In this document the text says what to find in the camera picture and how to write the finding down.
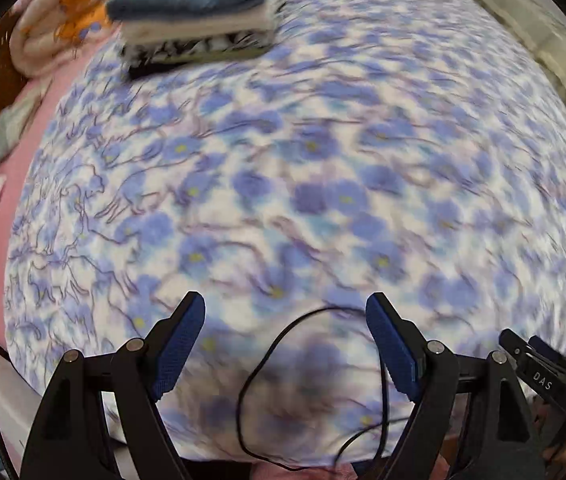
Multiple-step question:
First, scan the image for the pink fleece robe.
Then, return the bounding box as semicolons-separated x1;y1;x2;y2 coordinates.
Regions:
253;462;359;480

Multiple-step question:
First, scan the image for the grey cloth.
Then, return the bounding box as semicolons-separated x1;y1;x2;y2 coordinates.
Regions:
0;87;44;173

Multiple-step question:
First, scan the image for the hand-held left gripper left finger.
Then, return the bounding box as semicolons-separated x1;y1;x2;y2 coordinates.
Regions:
20;291;207;480

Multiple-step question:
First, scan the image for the bear print quilt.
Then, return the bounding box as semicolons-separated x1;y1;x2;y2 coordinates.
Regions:
9;0;129;78

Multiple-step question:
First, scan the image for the black and white patterned garment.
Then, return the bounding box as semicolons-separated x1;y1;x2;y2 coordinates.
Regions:
120;27;276;81

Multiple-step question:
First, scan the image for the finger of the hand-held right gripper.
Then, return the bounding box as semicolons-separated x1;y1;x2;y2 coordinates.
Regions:
499;329;534;361
528;335;566;373

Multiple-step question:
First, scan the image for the purple floral blanket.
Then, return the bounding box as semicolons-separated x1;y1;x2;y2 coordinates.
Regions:
3;0;566;466

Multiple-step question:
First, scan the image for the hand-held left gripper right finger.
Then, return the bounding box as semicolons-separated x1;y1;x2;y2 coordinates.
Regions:
366;292;546;480

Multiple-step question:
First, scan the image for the pink bed sheet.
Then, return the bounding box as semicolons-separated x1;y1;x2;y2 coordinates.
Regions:
0;40;114;336

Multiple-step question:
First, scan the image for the white folded sweater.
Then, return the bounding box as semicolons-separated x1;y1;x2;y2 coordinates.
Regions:
120;0;279;46

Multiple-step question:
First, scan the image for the black cable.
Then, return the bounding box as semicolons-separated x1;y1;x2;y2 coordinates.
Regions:
237;307;391;471

